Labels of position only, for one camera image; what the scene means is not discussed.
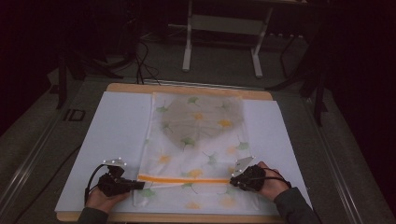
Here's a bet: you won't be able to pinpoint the hand-held gripper cable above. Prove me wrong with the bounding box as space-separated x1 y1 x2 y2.
84 163 110 205
248 167 293 189

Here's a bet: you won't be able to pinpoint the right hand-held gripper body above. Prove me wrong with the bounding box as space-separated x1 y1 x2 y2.
230 155 267 192

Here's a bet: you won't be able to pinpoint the black metal stand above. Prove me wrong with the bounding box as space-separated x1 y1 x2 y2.
265 31 330 128
55 46 125 110

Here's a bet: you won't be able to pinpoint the wooden table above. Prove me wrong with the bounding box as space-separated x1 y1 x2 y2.
56 82 290 224

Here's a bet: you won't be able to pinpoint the thin black floor cable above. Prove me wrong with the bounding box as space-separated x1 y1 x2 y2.
11 144 82 224

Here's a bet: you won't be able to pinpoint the black floor cables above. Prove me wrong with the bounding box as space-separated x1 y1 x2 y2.
134 39 162 86

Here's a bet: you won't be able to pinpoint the white board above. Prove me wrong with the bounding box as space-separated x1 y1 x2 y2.
54 91 313 217

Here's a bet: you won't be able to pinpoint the grey cloth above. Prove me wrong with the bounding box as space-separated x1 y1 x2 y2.
160 94 245 149

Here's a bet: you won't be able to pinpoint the person's left hand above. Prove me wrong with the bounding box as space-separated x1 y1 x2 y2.
85 186 131 215

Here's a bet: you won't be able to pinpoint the person's right hand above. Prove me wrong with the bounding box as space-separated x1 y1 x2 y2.
256 161 292 202

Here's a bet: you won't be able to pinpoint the white metal stand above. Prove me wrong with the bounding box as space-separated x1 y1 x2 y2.
181 0 275 79

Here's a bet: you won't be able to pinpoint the left hand-held gripper cable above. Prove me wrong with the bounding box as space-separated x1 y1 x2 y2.
84 163 110 205

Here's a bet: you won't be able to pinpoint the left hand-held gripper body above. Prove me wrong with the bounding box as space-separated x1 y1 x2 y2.
97 157 138 198

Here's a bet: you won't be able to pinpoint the right hand-held gripper cable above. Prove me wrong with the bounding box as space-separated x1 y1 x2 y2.
248 167 293 189

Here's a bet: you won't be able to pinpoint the metal floor rail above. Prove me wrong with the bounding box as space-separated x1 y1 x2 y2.
302 96 364 224
0 111 64 206

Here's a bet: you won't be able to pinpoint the leaf print mesh laundry bag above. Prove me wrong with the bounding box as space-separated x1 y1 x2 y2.
133 91 261 211

